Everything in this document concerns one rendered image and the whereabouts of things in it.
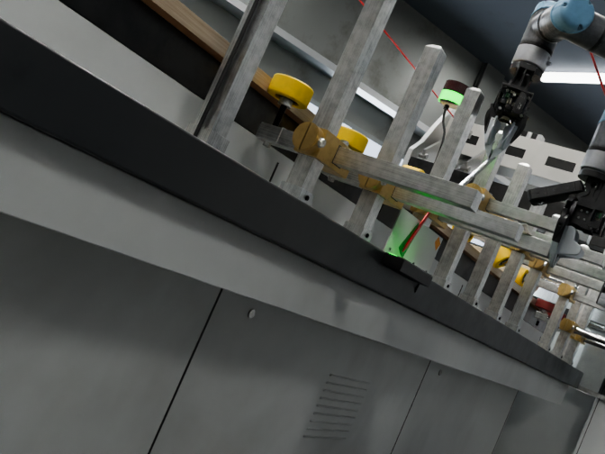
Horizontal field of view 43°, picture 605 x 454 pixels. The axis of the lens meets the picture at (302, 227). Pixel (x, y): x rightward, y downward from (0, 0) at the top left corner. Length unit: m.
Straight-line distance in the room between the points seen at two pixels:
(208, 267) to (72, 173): 0.32
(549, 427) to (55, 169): 3.39
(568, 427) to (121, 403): 2.88
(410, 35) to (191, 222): 7.03
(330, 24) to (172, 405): 6.14
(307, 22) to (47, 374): 6.23
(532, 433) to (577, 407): 0.25
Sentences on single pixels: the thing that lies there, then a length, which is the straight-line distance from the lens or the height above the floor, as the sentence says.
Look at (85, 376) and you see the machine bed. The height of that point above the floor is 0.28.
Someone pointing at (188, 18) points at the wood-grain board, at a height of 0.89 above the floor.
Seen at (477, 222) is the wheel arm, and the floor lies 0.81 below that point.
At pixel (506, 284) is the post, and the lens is 2.41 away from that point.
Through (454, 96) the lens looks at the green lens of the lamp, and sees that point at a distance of 1.78.
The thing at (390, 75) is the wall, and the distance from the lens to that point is 7.90.
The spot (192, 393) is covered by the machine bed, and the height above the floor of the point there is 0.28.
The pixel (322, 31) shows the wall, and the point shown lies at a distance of 7.42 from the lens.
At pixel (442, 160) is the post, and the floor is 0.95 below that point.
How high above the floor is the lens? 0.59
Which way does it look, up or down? 3 degrees up
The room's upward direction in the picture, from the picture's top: 24 degrees clockwise
